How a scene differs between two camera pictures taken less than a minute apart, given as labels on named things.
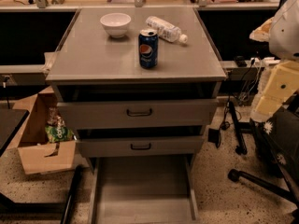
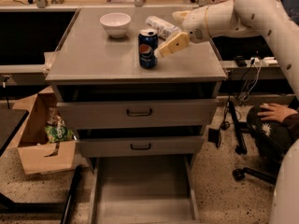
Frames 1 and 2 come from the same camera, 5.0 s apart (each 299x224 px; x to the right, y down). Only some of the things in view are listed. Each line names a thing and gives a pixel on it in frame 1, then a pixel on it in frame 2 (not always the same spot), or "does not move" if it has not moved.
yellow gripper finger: x=281 y=85 -> x=194 y=21
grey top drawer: x=134 y=114 does not move
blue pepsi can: x=149 y=49 does not move
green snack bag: x=58 y=133 does not move
